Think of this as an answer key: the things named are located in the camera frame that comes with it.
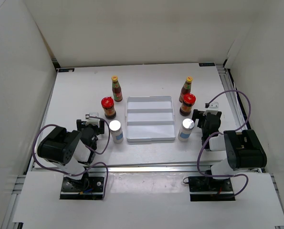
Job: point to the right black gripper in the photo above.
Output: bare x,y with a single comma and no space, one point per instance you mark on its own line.
197,114

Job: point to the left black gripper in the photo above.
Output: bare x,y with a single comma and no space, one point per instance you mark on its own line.
81,124

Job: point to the silver-cap spice shaker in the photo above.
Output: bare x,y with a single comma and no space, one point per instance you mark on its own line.
116,131
185,130

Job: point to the red-lid chili jar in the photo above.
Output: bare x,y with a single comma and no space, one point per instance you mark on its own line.
107,104
187,103

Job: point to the yellow-cap sauce bottle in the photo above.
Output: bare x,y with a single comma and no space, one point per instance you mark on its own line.
116,89
186,89

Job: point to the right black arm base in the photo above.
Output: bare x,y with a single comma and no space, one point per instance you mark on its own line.
207,189

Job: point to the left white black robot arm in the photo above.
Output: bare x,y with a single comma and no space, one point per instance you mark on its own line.
69,153

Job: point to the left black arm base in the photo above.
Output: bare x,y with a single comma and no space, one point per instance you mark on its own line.
88,188

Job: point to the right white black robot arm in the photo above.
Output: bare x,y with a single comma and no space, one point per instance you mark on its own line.
243,149

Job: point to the right black table label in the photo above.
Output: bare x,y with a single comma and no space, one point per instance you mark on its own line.
206,64

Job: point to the black table label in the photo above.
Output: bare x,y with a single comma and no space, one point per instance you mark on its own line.
66,70
206,64

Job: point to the left black table label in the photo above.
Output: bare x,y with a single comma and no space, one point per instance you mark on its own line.
66,70

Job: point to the white tiered organizer tray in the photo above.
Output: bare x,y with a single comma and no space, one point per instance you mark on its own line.
150,119

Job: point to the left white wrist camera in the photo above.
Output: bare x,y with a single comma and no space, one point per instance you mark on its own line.
92,119

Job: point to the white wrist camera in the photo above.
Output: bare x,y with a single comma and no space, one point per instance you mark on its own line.
211,108
92,119

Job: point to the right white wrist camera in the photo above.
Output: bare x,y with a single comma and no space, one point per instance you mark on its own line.
211,108

